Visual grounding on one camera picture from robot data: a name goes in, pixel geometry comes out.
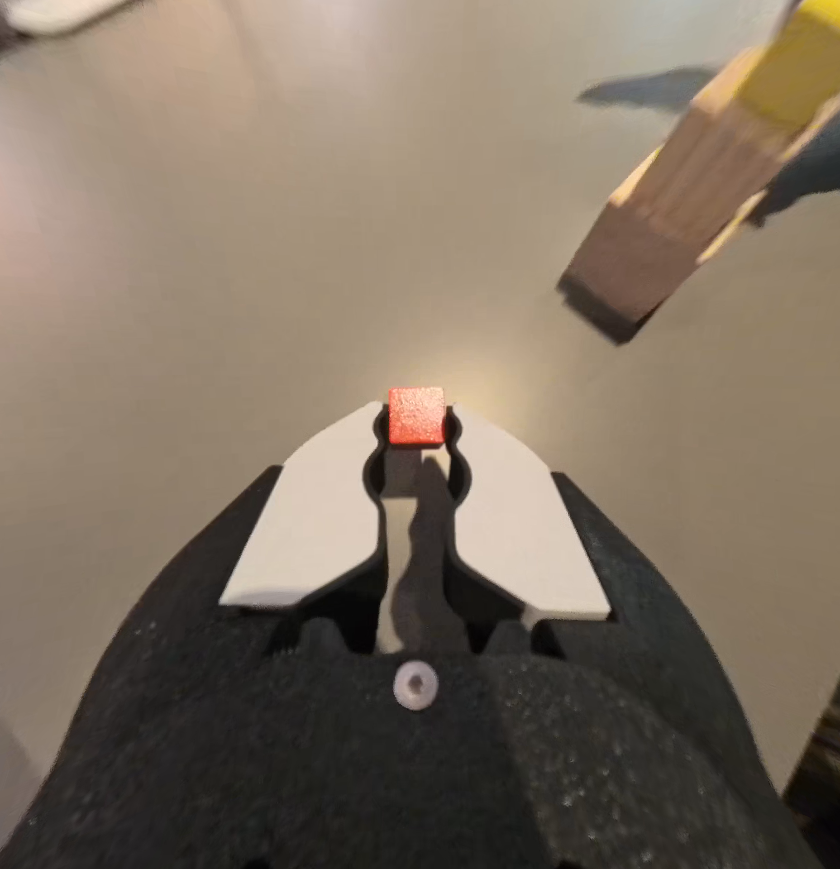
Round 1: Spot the small yellow wooden cube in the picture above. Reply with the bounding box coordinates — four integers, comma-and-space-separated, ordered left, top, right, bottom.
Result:
746, 0, 840, 130

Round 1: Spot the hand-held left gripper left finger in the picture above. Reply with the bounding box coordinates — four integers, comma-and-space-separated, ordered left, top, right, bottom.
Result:
220, 401, 388, 615

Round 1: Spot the small red wooden cube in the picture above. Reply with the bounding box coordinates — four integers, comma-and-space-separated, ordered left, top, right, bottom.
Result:
387, 387, 448, 448

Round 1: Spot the white object at corner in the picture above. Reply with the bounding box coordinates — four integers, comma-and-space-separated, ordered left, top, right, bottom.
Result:
9, 0, 132, 36

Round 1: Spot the large natural wooden cube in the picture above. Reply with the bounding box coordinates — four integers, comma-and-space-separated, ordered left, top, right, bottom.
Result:
558, 153, 770, 344

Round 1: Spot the medium natural wooden cube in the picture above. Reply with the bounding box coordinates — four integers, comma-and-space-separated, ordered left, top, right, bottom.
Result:
647, 48, 811, 232

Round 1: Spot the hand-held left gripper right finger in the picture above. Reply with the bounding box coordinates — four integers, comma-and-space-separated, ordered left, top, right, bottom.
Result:
447, 404, 611, 634

